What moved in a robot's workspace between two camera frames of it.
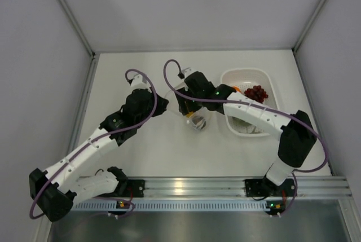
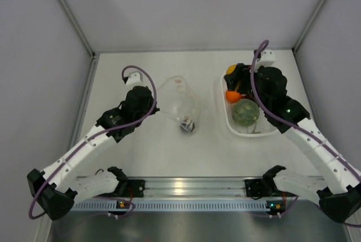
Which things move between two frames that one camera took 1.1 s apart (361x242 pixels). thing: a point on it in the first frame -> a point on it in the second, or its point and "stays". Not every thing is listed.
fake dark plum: (199, 121) -> (188, 126)
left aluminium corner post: (83, 38) stays
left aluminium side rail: (82, 111) stays
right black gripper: (184, 108) -> (241, 73)
